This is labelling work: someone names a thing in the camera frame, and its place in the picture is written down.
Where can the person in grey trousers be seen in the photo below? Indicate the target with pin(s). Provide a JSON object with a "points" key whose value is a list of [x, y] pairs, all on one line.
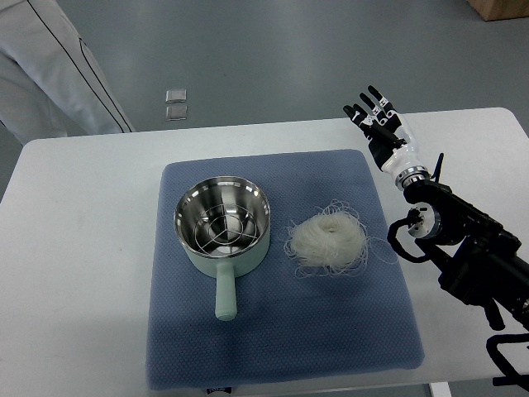
{"points": [[48, 70]]}

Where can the mint green steel pot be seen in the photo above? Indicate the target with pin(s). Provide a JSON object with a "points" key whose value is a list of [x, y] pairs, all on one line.
{"points": [[224, 269]]}

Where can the white vermicelli nest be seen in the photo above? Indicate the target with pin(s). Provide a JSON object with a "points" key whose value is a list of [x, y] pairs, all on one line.
{"points": [[333, 243]]}

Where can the metal floor plate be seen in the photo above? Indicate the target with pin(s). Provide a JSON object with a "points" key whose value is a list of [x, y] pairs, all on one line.
{"points": [[176, 112], [176, 95]]}

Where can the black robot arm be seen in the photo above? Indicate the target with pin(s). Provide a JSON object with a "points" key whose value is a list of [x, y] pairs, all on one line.
{"points": [[476, 256]]}

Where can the upper metal floor plate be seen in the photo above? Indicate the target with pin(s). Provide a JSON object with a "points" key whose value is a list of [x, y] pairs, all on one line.
{"points": [[176, 95]]}

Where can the wire steaming rack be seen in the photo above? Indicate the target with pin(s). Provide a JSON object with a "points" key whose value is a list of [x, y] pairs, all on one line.
{"points": [[224, 230]]}

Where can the blue quilted mat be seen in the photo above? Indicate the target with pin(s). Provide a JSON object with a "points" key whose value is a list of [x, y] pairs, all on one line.
{"points": [[288, 327]]}

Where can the brown cardboard box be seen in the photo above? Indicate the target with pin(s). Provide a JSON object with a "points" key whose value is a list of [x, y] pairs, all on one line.
{"points": [[497, 10]]}

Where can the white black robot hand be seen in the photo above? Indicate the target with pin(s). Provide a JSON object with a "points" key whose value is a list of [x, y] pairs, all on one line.
{"points": [[390, 139]]}

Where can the lower metal floor plate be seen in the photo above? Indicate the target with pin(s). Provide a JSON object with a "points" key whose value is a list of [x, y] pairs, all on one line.
{"points": [[176, 112]]}

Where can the white table leg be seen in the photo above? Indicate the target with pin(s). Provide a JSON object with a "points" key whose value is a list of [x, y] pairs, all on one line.
{"points": [[440, 389]]}

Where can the black table control panel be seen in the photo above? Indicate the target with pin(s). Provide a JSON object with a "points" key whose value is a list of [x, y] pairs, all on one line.
{"points": [[226, 390]]}

